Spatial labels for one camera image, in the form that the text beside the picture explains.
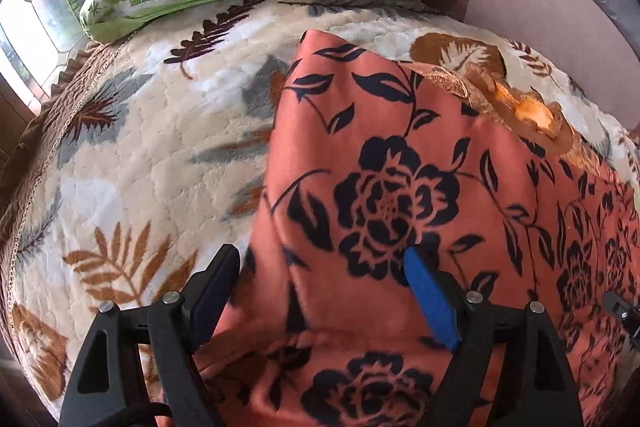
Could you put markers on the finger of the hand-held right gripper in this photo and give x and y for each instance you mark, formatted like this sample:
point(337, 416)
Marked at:
point(622, 307)

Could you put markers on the cream leaf print blanket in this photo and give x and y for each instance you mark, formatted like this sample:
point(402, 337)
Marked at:
point(165, 147)

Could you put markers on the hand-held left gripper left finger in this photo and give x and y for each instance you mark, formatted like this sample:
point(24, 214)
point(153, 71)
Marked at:
point(212, 302)

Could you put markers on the brown quilted bedspread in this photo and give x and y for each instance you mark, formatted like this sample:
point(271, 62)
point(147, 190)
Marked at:
point(45, 127)

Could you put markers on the orange black floral garment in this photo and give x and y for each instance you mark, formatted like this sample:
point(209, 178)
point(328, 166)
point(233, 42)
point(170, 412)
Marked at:
point(380, 187)

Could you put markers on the stained glass window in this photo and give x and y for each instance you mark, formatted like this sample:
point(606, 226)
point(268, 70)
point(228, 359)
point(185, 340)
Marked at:
point(37, 22)

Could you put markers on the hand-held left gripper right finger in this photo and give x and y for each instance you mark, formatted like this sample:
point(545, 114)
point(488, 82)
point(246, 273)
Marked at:
point(431, 302)

